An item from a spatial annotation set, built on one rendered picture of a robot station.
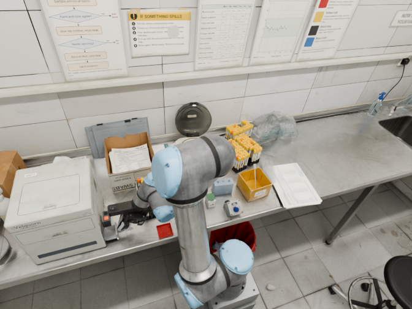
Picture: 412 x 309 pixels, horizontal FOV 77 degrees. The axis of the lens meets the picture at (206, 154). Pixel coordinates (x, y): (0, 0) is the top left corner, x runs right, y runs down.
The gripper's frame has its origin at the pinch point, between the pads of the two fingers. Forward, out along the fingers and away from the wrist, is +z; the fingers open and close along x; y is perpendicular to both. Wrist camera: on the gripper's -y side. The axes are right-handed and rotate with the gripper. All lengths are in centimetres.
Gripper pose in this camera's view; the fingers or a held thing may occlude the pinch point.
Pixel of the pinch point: (118, 229)
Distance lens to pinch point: 127.7
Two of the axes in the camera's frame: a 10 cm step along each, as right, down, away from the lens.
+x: -3.3, -6.6, 6.7
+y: 7.8, 2.1, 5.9
